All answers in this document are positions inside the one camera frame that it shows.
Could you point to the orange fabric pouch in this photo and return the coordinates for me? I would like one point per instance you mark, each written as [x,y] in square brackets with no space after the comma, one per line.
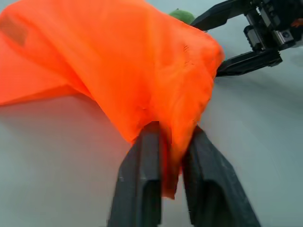
[113,59]

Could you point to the green round object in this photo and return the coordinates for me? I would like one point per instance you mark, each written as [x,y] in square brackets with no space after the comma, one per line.
[182,14]

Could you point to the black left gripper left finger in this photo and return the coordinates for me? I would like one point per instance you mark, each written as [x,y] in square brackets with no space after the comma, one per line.
[132,189]

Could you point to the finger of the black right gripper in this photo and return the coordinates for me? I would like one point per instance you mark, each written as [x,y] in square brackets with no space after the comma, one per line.
[213,14]
[248,62]

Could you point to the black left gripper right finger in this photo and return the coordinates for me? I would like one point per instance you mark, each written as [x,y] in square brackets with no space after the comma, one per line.
[213,189]

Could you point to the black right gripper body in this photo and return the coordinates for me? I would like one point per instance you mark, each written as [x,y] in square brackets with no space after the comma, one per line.
[272,23]

